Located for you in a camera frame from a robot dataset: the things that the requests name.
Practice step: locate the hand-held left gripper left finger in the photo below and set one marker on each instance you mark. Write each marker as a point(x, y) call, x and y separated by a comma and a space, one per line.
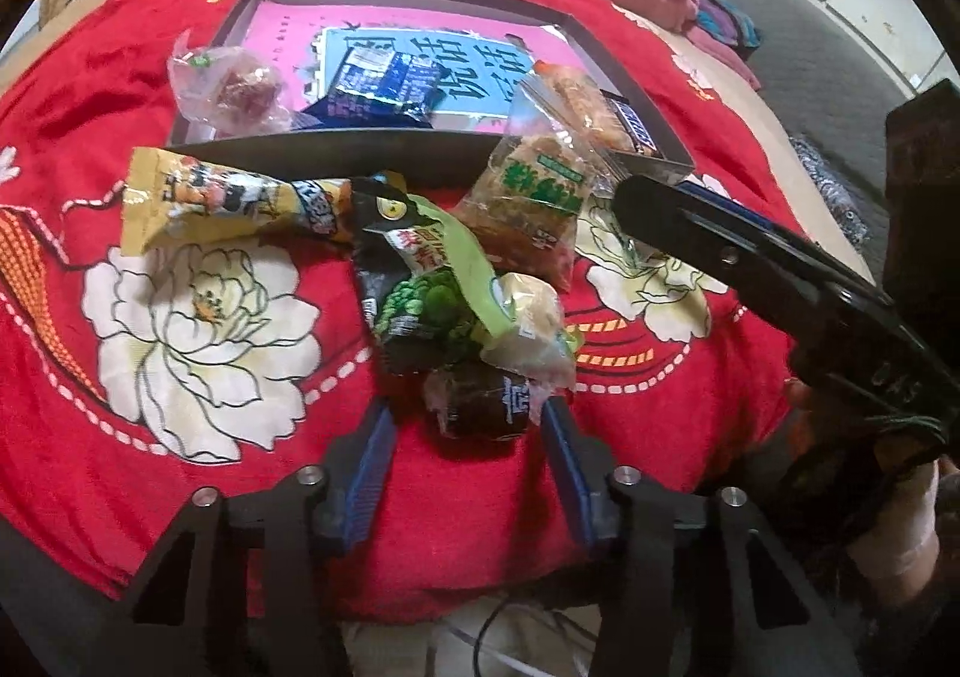
point(371, 474)

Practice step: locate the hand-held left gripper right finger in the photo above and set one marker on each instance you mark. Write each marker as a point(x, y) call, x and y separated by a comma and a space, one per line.
point(570, 474)

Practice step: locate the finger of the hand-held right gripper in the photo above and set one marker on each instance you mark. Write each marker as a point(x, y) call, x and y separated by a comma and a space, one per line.
point(731, 200)
point(690, 234)

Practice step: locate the dark brown round snack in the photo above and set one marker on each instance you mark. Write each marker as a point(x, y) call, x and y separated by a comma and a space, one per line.
point(480, 403)

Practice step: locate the brown chocolate bar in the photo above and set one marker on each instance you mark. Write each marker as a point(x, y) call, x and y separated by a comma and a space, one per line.
point(637, 122)

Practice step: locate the clear green-label cracker packet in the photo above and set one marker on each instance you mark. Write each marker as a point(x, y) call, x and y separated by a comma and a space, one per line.
point(532, 197)

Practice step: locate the black and green snack packet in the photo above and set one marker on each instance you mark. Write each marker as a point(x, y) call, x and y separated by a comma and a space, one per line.
point(420, 317)

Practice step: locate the yellow snack packet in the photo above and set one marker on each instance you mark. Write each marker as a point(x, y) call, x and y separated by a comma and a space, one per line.
point(217, 197)

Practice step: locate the shallow dark grey box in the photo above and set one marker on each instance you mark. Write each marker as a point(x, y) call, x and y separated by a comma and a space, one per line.
point(300, 152)

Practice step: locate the blue snack packet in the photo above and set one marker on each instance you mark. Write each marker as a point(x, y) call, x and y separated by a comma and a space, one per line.
point(375, 84)

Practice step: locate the clear packet with red sweet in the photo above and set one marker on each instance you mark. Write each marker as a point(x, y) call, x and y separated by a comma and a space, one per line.
point(232, 88)

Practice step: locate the person's right forearm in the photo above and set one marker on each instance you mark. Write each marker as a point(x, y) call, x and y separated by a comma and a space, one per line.
point(900, 534)

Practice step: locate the grey patterned cloth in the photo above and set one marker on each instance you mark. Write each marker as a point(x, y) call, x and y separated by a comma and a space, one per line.
point(829, 189)

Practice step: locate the colourful striped cloth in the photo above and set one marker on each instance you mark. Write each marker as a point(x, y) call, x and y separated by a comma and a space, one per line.
point(731, 20)

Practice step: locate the grey padded headboard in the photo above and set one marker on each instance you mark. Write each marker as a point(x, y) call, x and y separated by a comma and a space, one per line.
point(825, 47)

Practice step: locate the red floral blanket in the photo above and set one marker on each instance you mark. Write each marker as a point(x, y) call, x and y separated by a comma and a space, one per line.
point(187, 407)

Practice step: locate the pink book with blue label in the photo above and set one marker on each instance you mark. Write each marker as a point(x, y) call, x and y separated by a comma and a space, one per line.
point(277, 47)

